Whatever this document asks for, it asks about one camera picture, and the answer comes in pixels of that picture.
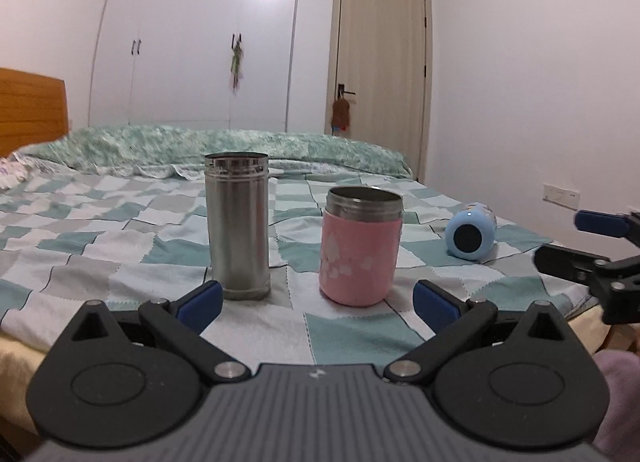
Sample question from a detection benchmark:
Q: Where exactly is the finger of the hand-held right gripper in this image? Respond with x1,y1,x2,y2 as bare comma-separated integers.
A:
534,243,640,294
574,209,640,243

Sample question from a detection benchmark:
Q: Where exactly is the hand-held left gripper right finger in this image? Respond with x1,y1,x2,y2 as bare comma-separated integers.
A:
382,279,584,385

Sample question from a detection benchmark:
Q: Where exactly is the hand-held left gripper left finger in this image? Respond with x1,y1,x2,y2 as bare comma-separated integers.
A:
48,280,252,385

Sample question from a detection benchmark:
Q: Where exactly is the blue cup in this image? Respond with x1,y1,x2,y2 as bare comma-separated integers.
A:
444,201,497,260

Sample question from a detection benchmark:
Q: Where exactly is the tall stainless steel cup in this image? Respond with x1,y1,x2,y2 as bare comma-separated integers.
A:
204,152,271,301

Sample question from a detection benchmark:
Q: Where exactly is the pink floral cup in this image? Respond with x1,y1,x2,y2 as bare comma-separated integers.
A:
319,185,404,307

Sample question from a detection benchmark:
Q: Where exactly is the checkered patchwork blanket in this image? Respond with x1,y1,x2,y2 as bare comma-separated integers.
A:
0,162,603,368

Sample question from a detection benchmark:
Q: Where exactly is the pink clothing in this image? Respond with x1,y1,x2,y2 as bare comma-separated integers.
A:
591,349,640,462

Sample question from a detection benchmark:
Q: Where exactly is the green fluffy quilt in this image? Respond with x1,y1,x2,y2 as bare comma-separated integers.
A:
10,124,414,179

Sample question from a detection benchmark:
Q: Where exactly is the yellow bed sheet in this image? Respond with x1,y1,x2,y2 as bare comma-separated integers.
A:
0,331,53,425

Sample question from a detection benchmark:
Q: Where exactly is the brown hanging ornament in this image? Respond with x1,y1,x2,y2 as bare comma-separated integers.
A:
330,95,351,136

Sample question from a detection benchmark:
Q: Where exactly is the floral cloth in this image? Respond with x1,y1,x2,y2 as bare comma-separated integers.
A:
0,157,32,191

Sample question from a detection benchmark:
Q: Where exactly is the beige door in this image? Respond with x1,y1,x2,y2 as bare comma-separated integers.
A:
327,0,434,179

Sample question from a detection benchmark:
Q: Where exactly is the dried plant bundle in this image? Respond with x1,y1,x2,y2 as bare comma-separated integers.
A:
228,38,245,93

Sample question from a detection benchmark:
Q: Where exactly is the wooden headboard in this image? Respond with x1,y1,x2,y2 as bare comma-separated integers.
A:
0,67,69,158

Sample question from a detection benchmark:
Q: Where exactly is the white wardrobe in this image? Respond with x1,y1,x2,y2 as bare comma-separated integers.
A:
88,0,305,132

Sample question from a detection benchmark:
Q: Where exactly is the white wall socket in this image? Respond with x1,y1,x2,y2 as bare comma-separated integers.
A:
543,183,582,211

